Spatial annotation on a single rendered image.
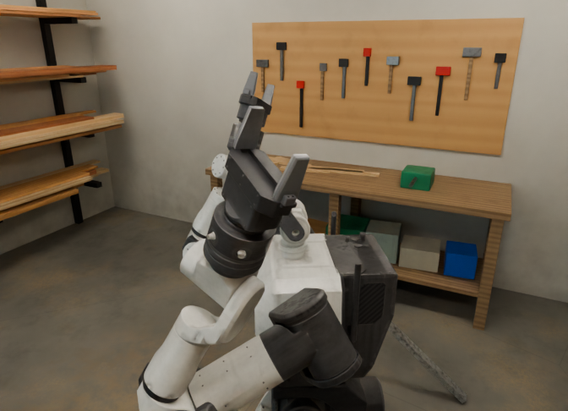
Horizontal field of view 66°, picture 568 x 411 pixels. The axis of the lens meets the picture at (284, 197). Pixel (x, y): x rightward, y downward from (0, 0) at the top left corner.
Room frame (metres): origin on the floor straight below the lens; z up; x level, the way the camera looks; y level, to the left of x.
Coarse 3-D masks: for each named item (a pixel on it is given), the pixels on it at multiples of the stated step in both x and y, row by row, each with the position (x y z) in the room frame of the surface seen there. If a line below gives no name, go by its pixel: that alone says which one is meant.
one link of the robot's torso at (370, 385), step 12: (348, 384) 0.84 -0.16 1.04; (360, 384) 0.88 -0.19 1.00; (372, 384) 0.88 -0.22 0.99; (276, 396) 0.81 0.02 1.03; (288, 396) 0.81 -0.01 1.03; (300, 396) 0.81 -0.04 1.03; (312, 396) 0.81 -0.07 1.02; (324, 396) 0.82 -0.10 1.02; (336, 396) 0.82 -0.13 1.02; (348, 396) 0.82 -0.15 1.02; (360, 396) 0.83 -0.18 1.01; (372, 396) 0.86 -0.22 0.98; (276, 408) 0.83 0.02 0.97; (336, 408) 0.82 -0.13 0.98; (348, 408) 0.82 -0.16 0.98; (360, 408) 0.82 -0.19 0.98; (372, 408) 0.84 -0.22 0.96; (384, 408) 0.84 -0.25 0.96
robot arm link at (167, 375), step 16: (176, 336) 0.55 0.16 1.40; (160, 352) 0.55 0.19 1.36; (176, 352) 0.54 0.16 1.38; (192, 352) 0.54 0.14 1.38; (144, 368) 0.60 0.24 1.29; (160, 368) 0.54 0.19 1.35; (176, 368) 0.53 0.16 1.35; (192, 368) 0.54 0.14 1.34; (144, 384) 0.54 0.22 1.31; (160, 384) 0.53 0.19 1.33; (176, 384) 0.53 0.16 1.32; (144, 400) 0.53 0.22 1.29; (160, 400) 0.53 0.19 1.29; (176, 400) 0.54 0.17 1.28; (192, 400) 0.57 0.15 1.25
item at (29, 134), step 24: (48, 24) 4.23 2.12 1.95; (48, 48) 4.22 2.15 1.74; (0, 72) 3.35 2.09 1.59; (24, 72) 3.47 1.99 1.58; (48, 72) 3.65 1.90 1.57; (72, 72) 3.85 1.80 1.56; (96, 72) 4.33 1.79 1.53; (48, 120) 3.88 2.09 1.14; (72, 120) 3.88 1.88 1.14; (96, 120) 4.10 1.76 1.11; (120, 120) 4.24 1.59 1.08; (0, 144) 3.22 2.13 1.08; (24, 144) 3.34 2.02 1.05; (72, 168) 4.11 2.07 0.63; (0, 192) 3.41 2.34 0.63; (24, 192) 3.41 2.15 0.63; (48, 192) 3.52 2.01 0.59; (72, 192) 3.71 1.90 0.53; (0, 216) 3.12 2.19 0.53
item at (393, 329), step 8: (392, 328) 1.98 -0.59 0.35; (400, 336) 1.96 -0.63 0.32; (408, 344) 1.94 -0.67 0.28; (416, 352) 1.92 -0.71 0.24; (424, 360) 1.90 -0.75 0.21; (432, 368) 1.88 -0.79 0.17; (440, 376) 1.86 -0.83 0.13; (448, 376) 1.89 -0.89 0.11; (448, 384) 1.84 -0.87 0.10; (456, 392) 1.82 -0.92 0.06; (464, 392) 1.85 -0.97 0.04; (464, 400) 1.81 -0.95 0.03
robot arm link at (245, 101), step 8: (240, 96) 1.18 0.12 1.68; (248, 96) 1.16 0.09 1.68; (240, 104) 1.18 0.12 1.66; (248, 104) 1.16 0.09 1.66; (256, 104) 1.16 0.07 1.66; (264, 104) 1.20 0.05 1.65; (240, 112) 1.17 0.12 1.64; (240, 120) 1.18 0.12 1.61; (264, 120) 1.21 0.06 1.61; (232, 128) 1.17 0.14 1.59; (232, 136) 1.16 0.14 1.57
